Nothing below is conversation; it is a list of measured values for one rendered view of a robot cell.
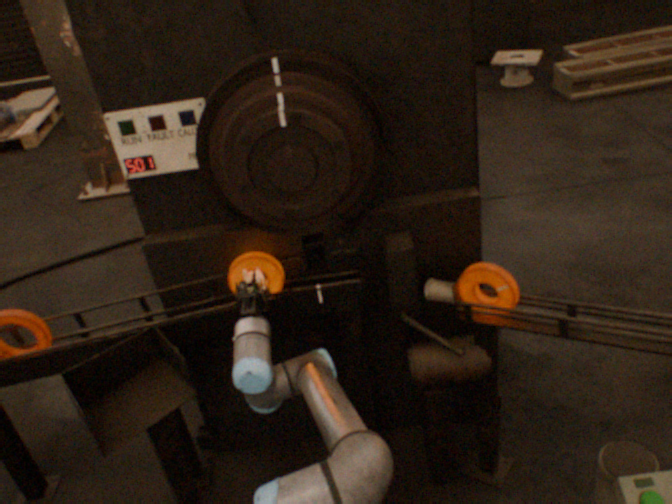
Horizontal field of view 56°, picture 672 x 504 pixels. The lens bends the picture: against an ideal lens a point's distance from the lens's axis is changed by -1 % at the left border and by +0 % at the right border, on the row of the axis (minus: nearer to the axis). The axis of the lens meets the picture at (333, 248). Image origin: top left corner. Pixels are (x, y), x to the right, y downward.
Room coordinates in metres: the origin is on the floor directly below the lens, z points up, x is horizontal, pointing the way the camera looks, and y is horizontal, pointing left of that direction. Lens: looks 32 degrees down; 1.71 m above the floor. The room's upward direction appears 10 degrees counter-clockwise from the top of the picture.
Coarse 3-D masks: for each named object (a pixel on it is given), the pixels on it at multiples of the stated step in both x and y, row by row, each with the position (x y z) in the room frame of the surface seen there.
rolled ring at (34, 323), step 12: (0, 312) 1.54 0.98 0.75; (12, 312) 1.53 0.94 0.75; (24, 312) 1.54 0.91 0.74; (0, 324) 1.52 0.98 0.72; (24, 324) 1.51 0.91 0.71; (36, 324) 1.51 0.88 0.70; (0, 336) 1.55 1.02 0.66; (36, 336) 1.51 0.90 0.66; (48, 336) 1.52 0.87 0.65; (0, 348) 1.52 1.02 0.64; (12, 348) 1.54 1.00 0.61; (36, 348) 1.52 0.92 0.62
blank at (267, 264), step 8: (240, 256) 1.51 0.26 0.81; (248, 256) 1.49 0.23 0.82; (256, 256) 1.49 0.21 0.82; (264, 256) 1.49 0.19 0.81; (232, 264) 1.50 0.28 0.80; (240, 264) 1.48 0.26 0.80; (248, 264) 1.48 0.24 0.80; (256, 264) 1.48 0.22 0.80; (264, 264) 1.48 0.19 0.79; (272, 264) 1.48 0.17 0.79; (280, 264) 1.51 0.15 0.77; (232, 272) 1.48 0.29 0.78; (240, 272) 1.48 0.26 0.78; (248, 272) 1.48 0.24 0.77; (264, 272) 1.48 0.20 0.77; (272, 272) 1.48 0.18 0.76; (280, 272) 1.48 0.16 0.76; (232, 280) 1.48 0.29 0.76; (240, 280) 1.48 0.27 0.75; (272, 280) 1.48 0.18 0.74; (280, 280) 1.48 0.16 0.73; (232, 288) 1.48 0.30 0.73; (272, 288) 1.48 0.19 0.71; (280, 288) 1.48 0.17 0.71
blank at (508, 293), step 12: (480, 264) 1.32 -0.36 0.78; (492, 264) 1.31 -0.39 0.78; (468, 276) 1.32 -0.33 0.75; (480, 276) 1.30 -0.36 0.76; (492, 276) 1.28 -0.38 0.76; (504, 276) 1.27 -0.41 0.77; (468, 288) 1.33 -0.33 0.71; (504, 288) 1.27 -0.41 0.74; (516, 288) 1.27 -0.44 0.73; (468, 300) 1.33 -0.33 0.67; (480, 300) 1.31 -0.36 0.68; (492, 300) 1.30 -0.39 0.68; (504, 300) 1.27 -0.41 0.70; (516, 300) 1.26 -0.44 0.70; (504, 312) 1.27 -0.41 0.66
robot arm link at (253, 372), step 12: (240, 336) 1.24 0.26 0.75; (252, 336) 1.22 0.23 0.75; (264, 336) 1.24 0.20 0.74; (240, 348) 1.20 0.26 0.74; (252, 348) 1.19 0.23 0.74; (264, 348) 1.20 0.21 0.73; (240, 360) 1.16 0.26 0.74; (252, 360) 1.16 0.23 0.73; (264, 360) 1.17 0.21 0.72; (240, 372) 1.14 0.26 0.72; (252, 372) 1.13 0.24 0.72; (264, 372) 1.14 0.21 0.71; (240, 384) 1.14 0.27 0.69; (252, 384) 1.14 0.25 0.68; (264, 384) 1.14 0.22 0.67
